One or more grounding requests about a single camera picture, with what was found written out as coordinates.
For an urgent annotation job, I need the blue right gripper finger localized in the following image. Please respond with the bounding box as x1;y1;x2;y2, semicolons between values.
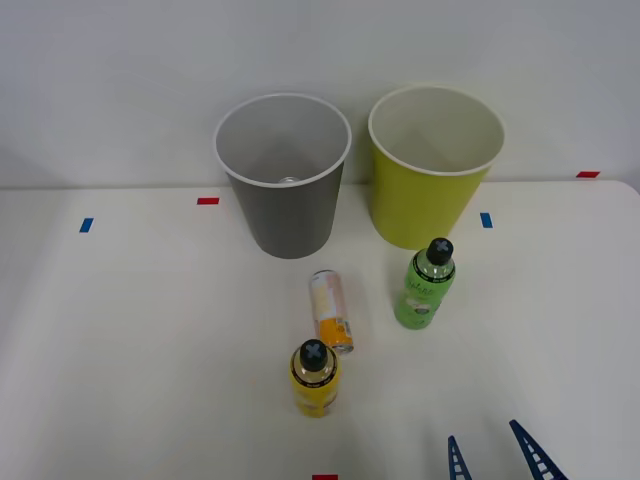
447;435;473;480
508;419;570;480

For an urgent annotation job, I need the yellow plastic bottle black cap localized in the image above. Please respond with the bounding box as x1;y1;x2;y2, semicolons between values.
287;338;345;419

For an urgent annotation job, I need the grey plastic waste bin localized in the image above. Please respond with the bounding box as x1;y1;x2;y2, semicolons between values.
213;92;353;261

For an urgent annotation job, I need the white and orange drink can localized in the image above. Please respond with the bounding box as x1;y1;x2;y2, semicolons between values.
308;269;356;357

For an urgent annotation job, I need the yellow-green plastic waste bin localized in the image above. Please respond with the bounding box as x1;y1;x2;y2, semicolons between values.
367;83;507;252

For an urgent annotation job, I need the green plastic bottle black cap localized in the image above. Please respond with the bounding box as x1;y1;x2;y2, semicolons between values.
392;236;458;330

